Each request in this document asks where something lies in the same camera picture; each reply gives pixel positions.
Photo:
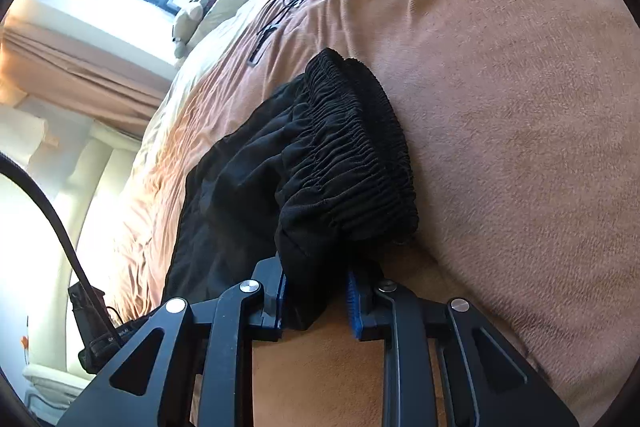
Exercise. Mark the white leather stool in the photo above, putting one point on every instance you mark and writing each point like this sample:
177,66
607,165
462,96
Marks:
55,382

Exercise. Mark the black flat device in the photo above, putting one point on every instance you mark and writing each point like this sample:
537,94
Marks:
262,47

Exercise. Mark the black pants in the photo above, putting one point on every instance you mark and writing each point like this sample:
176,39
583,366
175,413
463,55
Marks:
300,157

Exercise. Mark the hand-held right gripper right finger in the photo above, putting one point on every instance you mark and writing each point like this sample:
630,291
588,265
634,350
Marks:
352,307

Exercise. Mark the beige curtain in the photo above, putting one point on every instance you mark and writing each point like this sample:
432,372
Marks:
75,72

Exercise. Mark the cream padded headboard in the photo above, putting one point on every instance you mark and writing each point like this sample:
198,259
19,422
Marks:
100,187

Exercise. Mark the orange fleece blanket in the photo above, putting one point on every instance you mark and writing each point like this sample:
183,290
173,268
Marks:
500,107

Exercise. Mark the cream bed sheet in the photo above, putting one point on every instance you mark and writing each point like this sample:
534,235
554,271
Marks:
210,57

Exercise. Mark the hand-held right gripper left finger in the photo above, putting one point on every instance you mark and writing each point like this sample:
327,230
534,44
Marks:
281,307

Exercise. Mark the orange wall hook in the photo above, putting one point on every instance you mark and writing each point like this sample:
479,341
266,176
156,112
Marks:
24,338

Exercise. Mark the beige plush toy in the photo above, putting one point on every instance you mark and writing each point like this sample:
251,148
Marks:
190,17

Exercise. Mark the black pouch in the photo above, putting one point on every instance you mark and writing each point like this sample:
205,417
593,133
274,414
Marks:
87,312

